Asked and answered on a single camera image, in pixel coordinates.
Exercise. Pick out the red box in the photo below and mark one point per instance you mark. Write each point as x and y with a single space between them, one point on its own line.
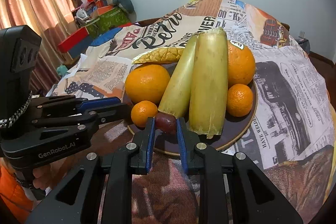
72 40

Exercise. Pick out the dark purple small fruit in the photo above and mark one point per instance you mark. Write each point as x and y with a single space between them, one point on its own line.
166 123

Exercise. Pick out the large pomelo peel slice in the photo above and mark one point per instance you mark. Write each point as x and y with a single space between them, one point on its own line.
161 55

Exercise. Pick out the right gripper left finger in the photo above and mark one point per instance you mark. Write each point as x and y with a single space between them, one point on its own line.
99 190

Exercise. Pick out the sugarcane piece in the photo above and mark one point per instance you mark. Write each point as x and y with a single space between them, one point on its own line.
176 98
209 86

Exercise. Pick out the large orange with sticker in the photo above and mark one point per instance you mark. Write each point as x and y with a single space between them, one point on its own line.
241 63

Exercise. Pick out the dark purple plate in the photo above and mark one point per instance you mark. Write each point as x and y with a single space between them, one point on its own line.
233 129

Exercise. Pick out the newspaper print tablecloth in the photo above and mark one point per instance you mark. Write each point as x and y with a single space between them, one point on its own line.
291 136

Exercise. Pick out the patchwork bed quilt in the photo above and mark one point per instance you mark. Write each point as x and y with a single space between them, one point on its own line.
83 53

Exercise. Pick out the small mandarin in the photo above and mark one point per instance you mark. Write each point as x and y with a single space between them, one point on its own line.
239 100
142 111

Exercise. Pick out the orange striped curtain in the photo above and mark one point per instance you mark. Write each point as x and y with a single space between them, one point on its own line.
53 21

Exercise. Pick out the small mandarin front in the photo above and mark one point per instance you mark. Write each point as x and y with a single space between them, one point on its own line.
142 111

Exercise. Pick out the green storage box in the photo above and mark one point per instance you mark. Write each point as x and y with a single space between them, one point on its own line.
107 21

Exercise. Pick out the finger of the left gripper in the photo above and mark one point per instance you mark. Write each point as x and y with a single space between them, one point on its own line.
90 118
68 105

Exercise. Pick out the person's hand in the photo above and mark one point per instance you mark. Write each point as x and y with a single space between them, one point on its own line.
50 175

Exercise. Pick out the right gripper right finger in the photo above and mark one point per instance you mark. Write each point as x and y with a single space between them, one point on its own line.
232 186

